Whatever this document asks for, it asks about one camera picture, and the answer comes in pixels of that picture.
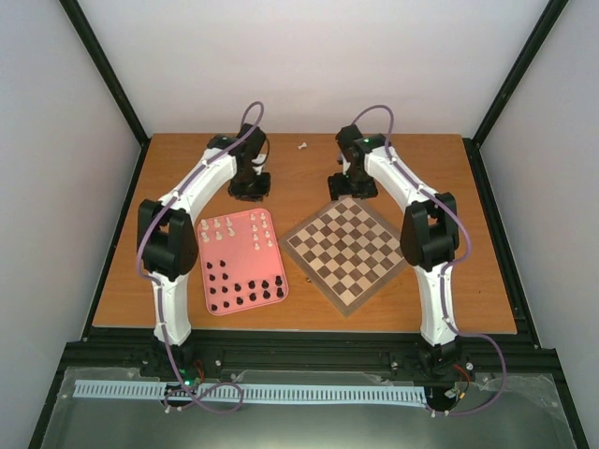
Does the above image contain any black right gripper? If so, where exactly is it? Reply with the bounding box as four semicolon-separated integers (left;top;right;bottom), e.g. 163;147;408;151
328;168;377;203

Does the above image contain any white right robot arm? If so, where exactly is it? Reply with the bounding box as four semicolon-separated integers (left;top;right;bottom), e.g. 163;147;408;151
328;124;460;347

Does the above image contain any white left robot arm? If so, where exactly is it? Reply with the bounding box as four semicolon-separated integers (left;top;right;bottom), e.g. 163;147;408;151
135;130;270;377

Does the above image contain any wooden chess board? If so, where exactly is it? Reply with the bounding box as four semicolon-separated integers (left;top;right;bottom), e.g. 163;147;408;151
279;196;408;317

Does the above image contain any pink plastic tray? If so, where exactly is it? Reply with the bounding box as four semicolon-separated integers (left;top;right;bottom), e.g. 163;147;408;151
197;208;289;316

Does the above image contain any black aluminium frame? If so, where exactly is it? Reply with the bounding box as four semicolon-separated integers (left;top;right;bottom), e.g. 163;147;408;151
29;1;588;448

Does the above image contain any light blue cable duct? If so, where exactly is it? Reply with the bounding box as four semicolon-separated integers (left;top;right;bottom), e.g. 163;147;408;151
72;380;426;407

